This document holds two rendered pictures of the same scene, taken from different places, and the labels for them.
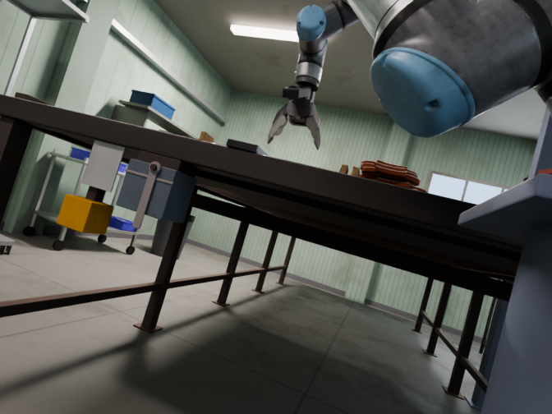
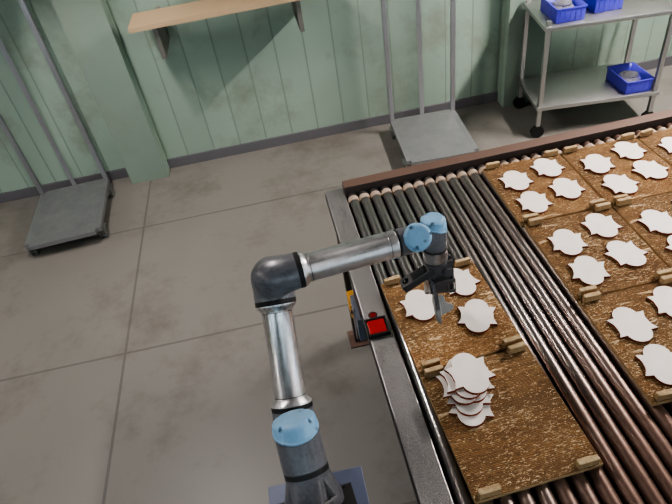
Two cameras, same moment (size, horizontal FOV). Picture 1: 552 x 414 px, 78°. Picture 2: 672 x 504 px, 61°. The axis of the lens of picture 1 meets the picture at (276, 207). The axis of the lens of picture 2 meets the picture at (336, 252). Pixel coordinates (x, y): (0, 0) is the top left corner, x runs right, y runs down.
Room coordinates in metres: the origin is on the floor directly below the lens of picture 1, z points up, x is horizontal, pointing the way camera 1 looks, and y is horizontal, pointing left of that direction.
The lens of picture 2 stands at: (0.26, -1.05, 2.38)
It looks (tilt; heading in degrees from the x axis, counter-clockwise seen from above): 41 degrees down; 69
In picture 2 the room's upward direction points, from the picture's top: 10 degrees counter-clockwise
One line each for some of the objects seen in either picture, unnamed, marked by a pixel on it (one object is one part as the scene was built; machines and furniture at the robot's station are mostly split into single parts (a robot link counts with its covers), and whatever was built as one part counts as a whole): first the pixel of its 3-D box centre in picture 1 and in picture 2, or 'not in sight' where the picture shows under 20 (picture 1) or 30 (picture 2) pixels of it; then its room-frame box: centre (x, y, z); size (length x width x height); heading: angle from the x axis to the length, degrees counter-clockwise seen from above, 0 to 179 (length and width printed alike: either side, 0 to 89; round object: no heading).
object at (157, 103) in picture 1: (152, 106); not in sight; (4.13, 1.79, 1.74); 0.44 x 0.33 x 0.17; 162
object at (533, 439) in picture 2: not in sight; (503, 416); (0.92, -0.39, 0.93); 0.41 x 0.35 x 0.02; 76
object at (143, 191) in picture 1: (155, 192); (366, 316); (0.85, 0.30, 0.77); 0.14 x 0.11 x 0.18; 73
